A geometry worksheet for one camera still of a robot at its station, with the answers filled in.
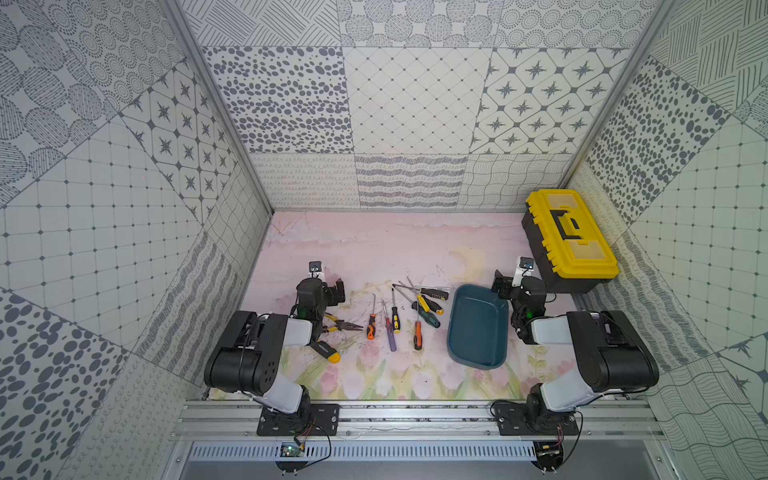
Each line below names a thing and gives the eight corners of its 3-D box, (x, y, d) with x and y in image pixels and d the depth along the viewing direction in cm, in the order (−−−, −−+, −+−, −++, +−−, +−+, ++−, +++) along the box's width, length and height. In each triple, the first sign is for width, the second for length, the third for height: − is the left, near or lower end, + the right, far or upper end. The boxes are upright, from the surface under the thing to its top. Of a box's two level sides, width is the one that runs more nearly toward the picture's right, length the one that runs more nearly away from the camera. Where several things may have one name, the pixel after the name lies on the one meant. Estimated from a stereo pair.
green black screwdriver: (410, 307, 96) (410, 304, 94) (415, 301, 97) (416, 298, 95) (436, 330, 91) (436, 327, 89) (441, 324, 92) (442, 321, 90)
